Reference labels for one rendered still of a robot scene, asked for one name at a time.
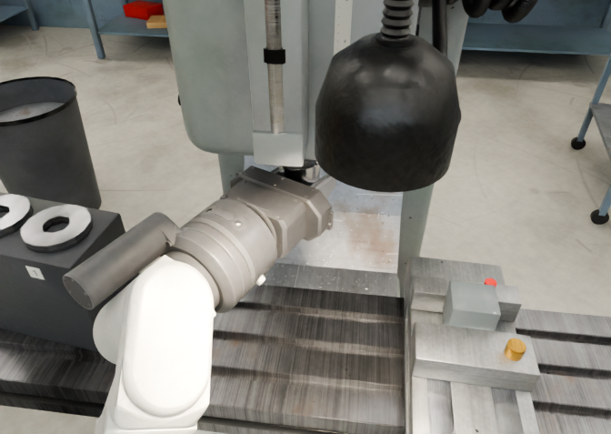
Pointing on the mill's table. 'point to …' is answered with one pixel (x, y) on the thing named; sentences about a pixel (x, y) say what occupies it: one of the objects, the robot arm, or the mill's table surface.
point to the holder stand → (49, 266)
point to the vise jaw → (471, 357)
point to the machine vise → (476, 417)
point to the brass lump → (515, 349)
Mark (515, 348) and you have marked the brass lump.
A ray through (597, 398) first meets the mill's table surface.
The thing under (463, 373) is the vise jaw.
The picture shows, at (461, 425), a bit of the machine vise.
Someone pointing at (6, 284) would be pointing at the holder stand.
